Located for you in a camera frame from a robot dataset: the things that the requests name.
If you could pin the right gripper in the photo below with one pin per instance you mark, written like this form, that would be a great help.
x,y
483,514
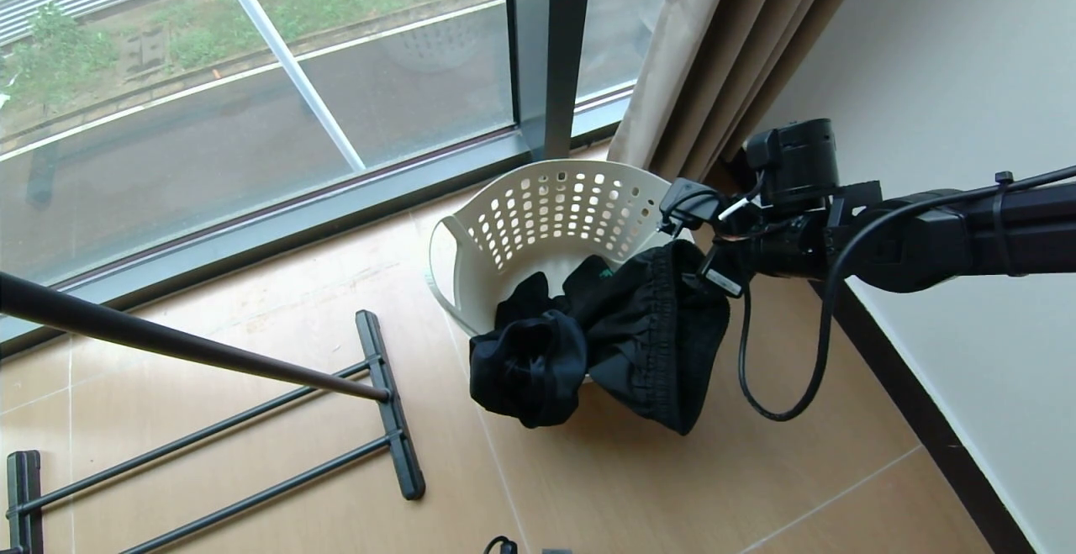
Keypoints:
x,y
790,243

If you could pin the black shorts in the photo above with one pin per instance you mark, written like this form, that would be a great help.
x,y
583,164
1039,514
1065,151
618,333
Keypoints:
x,y
656,344

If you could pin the white laundry basket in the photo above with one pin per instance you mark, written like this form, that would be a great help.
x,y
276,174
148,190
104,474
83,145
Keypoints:
x,y
538,281

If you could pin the black clothes rack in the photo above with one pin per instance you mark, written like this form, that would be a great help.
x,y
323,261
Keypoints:
x,y
84,316

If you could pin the beige curtain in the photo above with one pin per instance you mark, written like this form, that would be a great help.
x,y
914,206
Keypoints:
x,y
714,50

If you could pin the window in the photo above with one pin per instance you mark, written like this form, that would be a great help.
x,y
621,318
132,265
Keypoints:
x,y
168,159

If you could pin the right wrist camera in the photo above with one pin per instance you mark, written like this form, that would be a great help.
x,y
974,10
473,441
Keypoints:
x,y
689,201

